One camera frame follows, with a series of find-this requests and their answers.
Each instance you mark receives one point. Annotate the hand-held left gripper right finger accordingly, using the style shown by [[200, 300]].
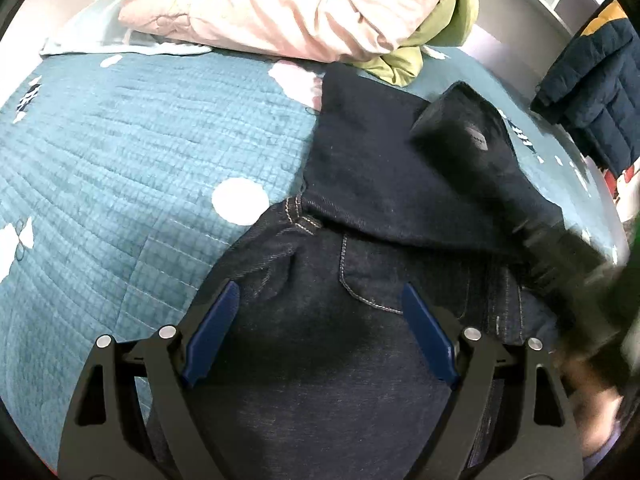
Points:
[[430, 330]]

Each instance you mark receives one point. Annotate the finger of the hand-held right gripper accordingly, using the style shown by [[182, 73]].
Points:
[[465, 135]]

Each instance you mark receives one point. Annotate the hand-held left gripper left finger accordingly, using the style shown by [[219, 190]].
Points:
[[212, 330]]

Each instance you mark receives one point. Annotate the dark blue jeans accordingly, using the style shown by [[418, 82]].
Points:
[[350, 385]]

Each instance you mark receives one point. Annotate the person's right hand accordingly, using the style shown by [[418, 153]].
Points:
[[590, 405]]

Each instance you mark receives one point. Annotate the navy and yellow puffer jacket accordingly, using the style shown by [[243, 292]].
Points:
[[595, 75]]

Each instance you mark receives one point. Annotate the teal printed bed blanket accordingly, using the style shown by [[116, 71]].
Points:
[[125, 160]]

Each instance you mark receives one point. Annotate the pink quilt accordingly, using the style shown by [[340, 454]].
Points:
[[280, 10]]

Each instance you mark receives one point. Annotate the light blue striped pillow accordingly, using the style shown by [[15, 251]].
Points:
[[90, 25]]

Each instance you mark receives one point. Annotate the lilac wall shelves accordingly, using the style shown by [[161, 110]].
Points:
[[500, 35]]

